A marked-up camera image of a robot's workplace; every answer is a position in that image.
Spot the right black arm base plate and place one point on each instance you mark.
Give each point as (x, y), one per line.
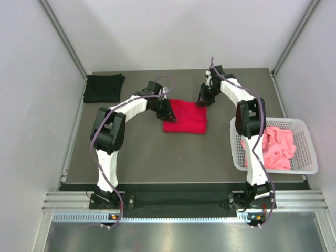
(241, 201)

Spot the folded black t shirt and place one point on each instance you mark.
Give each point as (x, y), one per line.
(103, 88)

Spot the red polo t shirt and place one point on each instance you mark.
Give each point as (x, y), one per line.
(190, 118)

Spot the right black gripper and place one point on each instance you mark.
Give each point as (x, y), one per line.
(203, 100)

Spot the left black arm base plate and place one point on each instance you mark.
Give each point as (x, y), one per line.
(123, 200)

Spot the white perforated plastic basket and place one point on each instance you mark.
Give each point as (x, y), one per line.
(304, 161)

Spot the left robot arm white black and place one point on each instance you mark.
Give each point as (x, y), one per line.
(108, 133)

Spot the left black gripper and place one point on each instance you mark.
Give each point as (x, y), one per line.
(167, 114)

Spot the pink crumpled t shirt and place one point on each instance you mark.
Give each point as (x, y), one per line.
(276, 148)

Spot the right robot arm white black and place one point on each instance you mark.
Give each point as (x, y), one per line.
(250, 123)

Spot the slotted grey cable duct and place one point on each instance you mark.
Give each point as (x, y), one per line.
(105, 217)

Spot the aluminium corner post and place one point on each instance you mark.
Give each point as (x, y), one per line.
(299, 28)
(62, 35)

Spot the right aluminium corner post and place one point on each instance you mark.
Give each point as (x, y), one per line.
(299, 28)

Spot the left aluminium corner post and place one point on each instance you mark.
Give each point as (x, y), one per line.
(62, 35)

